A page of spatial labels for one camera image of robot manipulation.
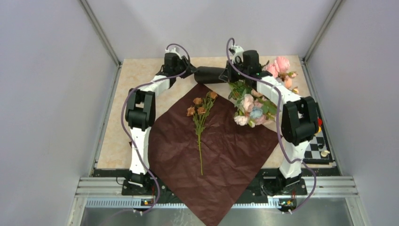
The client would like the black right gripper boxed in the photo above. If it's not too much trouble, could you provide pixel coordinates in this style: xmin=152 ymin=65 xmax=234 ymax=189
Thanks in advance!
xmin=219 ymin=58 xmax=248 ymax=83

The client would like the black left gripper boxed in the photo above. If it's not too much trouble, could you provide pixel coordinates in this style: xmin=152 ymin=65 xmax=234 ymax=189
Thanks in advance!
xmin=174 ymin=56 xmax=199 ymax=79

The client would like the black cylindrical vase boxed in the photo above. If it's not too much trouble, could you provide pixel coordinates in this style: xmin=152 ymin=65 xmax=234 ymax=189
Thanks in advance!
xmin=194 ymin=66 xmax=225 ymax=84

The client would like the colourful artificial flower bunch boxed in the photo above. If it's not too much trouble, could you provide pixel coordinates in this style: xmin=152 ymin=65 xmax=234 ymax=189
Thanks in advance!
xmin=228 ymin=56 xmax=298 ymax=128

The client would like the brown small rose stem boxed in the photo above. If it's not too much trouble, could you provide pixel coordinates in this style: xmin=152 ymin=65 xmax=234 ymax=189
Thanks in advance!
xmin=187 ymin=91 xmax=218 ymax=176

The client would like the red paper bouquet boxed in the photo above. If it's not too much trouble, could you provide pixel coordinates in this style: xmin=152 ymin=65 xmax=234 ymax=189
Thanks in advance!
xmin=148 ymin=84 xmax=278 ymax=226

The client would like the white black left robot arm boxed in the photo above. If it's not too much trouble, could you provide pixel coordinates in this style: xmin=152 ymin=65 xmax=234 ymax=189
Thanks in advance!
xmin=125 ymin=52 xmax=196 ymax=195

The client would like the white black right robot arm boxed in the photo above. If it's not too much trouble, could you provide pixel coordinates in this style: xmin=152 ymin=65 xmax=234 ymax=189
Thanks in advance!
xmin=221 ymin=46 xmax=319 ymax=194

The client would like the red yellow toy block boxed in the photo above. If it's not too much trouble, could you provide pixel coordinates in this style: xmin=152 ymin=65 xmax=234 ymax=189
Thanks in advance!
xmin=314 ymin=118 xmax=323 ymax=135

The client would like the black white checkerboard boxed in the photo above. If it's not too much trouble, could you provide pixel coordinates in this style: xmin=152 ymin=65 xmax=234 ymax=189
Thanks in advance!
xmin=303 ymin=104 xmax=334 ymax=165

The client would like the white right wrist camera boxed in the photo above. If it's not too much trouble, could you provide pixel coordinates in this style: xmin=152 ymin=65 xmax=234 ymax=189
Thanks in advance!
xmin=229 ymin=45 xmax=244 ymax=64

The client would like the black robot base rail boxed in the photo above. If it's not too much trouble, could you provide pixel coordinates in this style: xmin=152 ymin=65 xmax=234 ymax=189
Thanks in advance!
xmin=121 ymin=169 xmax=308 ymax=204

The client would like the white toothed cable duct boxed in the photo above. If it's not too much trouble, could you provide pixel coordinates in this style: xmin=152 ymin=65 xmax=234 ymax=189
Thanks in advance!
xmin=86 ymin=196 xmax=296 ymax=210

